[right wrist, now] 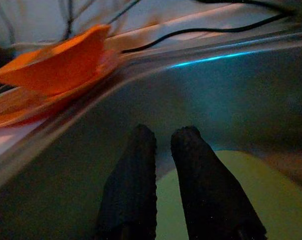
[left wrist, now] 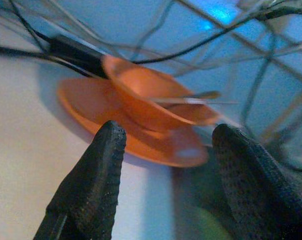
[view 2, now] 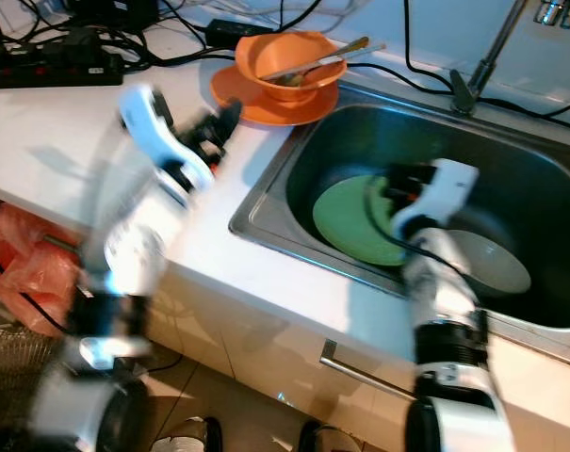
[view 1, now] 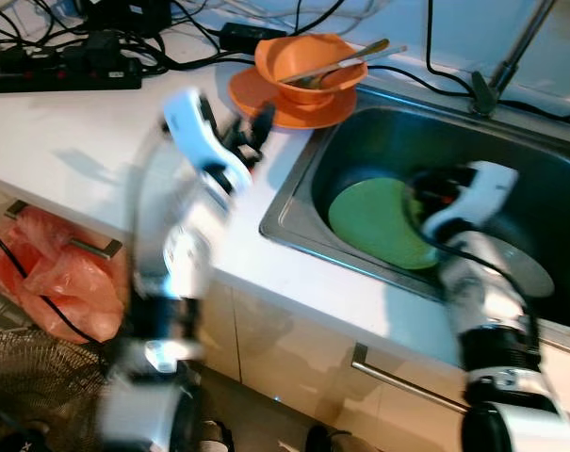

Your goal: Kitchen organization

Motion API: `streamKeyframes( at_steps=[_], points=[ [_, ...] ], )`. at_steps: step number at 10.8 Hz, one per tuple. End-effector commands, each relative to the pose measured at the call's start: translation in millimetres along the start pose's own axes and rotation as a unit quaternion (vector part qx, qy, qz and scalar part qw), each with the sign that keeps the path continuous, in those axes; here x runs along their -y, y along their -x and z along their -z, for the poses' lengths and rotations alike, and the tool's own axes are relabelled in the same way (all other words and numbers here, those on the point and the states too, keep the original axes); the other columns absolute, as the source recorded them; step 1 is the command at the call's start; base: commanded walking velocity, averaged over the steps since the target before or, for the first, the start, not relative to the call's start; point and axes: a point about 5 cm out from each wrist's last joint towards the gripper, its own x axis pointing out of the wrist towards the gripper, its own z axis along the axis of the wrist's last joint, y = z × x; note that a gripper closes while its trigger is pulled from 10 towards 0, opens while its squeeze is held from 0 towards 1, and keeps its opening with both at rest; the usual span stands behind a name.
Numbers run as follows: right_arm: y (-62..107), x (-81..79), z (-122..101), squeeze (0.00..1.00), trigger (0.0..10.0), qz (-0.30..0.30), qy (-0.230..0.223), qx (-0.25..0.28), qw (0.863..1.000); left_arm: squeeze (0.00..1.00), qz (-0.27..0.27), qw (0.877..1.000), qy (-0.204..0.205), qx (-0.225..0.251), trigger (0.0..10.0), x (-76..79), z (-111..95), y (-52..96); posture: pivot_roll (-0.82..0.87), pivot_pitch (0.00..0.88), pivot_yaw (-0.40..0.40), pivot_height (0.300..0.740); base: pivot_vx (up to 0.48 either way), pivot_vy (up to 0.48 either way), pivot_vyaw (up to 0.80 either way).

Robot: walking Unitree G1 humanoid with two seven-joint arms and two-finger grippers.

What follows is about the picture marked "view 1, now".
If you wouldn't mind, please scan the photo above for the small black power adapter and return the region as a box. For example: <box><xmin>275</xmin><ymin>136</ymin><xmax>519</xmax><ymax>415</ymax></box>
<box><xmin>219</xmin><ymin>21</ymin><xmax>287</xmax><ymax>53</ymax></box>

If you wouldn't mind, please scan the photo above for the stainless steel sink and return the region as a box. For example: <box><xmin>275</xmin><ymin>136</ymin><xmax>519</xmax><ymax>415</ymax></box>
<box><xmin>259</xmin><ymin>83</ymin><xmax>570</xmax><ymax>331</ymax></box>

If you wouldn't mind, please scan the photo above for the orange plastic bowl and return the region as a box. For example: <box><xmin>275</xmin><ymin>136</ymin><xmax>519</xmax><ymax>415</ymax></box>
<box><xmin>254</xmin><ymin>34</ymin><xmax>368</xmax><ymax>105</ymax></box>

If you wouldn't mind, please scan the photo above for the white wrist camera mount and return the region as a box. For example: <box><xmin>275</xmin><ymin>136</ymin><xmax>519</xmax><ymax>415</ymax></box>
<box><xmin>423</xmin><ymin>162</ymin><xmax>519</xmax><ymax>241</ymax></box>
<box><xmin>162</xmin><ymin>89</ymin><xmax>252</xmax><ymax>194</ymax></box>

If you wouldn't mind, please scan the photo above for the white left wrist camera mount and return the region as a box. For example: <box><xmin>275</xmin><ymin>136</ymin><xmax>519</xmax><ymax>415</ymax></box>
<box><xmin>162</xmin><ymin>89</ymin><xmax>252</xmax><ymax>194</ymax></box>

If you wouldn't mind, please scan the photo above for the black power cable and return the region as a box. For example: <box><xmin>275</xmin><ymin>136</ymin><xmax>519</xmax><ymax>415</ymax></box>
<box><xmin>424</xmin><ymin>0</ymin><xmax>479</xmax><ymax>98</ymax></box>

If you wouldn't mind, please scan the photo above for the orange plastic plate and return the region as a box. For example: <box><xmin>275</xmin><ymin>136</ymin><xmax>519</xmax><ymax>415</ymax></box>
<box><xmin>228</xmin><ymin>66</ymin><xmax>358</xmax><ymax>130</ymax></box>

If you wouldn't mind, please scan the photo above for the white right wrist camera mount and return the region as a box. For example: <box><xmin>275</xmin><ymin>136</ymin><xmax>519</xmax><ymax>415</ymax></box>
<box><xmin>423</xmin><ymin>162</ymin><xmax>519</xmax><ymax>241</ymax></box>

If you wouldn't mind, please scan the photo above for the dark metal faucet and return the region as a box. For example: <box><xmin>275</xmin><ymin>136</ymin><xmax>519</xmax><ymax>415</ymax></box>
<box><xmin>469</xmin><ymin>0</ymin><xmax>556</xmax><ymax>118</ymax></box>

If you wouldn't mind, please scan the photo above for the silver drawer handle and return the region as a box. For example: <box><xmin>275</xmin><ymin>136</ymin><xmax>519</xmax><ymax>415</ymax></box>
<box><xmin>350</xmin><ymin>343</ymin><xmax>469</xmax><ymax>415</ymax></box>
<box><xmin>4</xmin><ymin>200</ymin><xmax>123</xmax><ymax>260</ymax></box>

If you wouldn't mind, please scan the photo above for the large black power adapter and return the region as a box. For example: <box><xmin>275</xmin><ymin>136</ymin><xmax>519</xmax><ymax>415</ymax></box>
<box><xmin>82</xmin><ymin>0</ymin><xmax>172</xmax><ymax>39</ymax></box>

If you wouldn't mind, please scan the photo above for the green plate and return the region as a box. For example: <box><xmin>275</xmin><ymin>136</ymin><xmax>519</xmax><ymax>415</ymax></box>
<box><xmin>328</xmin><ymin>177</ymin><xmax>441</xmax><ymax>271</ymax></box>

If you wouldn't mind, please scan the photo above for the grey bowl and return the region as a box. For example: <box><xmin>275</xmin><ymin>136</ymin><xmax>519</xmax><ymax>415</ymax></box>
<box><xmin>492</xmin><ymin>235</ymin><xmax>556</xmax><ymax>299</ymax></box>

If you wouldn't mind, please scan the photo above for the orange plastic bag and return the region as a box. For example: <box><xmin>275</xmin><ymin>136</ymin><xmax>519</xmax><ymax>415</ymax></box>
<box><xmin>0</xmin><ymin>205</ymin><xmax>130</xmax><ymax>345</ymax></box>

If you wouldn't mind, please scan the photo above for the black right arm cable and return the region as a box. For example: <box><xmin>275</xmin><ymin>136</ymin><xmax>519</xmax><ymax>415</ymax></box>
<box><xmin>412</xmin><ymin>179</ymin><xmax>540</xmax><ymax>349</ymax></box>

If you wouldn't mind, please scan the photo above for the white kitchen cabinet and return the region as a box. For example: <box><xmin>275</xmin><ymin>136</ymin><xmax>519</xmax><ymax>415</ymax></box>
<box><xmin>0</xmin><ymin>174</ymin><xmax>570</xmax><ymax>452</ymax></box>

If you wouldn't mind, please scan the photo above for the black power strip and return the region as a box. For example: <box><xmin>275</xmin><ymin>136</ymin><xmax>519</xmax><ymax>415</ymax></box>
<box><xmin>0</xmin><ymin>42</ymin><xmax>142</xmax><ymax>93</ymax></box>

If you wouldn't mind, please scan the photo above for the robot right leg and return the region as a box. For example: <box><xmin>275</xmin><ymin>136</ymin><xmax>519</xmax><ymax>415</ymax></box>
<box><xmin>306</xmin><ymin>424</ymin><xmax>356</xmax><ymax>452</ymax></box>

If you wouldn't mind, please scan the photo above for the black floor cable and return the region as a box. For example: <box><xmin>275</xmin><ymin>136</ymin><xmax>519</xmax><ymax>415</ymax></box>
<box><xmin>0</xmin><ymin>226</ymin><xmax>102</xmax><ymax>345</ymax></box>

